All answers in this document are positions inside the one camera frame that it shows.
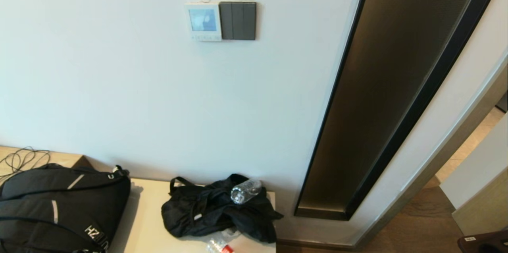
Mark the large black backpack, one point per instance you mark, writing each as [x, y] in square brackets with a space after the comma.
[59, 205]

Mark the small crumpled black bag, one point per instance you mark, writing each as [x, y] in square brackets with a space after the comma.
[206, 213]

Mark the white wall thermostat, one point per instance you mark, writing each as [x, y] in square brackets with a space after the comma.
[203, 20]

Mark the grey wall switch panel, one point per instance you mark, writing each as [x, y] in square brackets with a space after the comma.
[238, 20]

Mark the grey door frame trim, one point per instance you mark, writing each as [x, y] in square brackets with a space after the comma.
[452, 141]

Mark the dark brown object white label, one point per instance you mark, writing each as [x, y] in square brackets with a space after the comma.
[484, 243]

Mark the dark bronze recessed wall panel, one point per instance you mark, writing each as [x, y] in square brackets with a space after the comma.
[381, 86]

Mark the white door with wooden edge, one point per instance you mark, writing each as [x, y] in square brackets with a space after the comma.
[480, 173]

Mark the red label plastic bottle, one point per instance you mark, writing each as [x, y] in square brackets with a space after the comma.
[222, 248]

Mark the clear plastic water bottle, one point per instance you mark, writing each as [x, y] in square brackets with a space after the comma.
[243, 192]

